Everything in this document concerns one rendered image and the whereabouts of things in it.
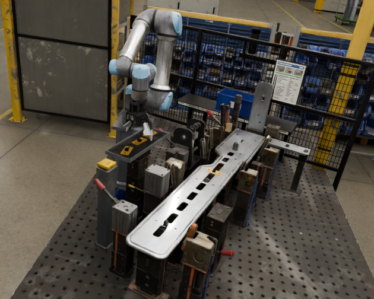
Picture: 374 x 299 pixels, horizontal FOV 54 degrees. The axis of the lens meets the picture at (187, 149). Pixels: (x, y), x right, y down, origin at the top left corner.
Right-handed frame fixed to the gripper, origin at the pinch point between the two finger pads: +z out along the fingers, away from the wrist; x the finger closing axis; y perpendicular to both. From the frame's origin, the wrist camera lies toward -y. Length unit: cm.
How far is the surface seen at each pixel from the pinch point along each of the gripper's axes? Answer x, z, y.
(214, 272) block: 56, 47, 11
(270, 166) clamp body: 52, 25, -65
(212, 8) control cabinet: -294, 6, -650
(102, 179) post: 3.5, 9.6, 29.8
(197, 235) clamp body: 53, 13, 32
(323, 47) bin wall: 24, -14, -298
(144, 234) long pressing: 33, 19, 38
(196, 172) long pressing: 25.4, 19.0, -17.9
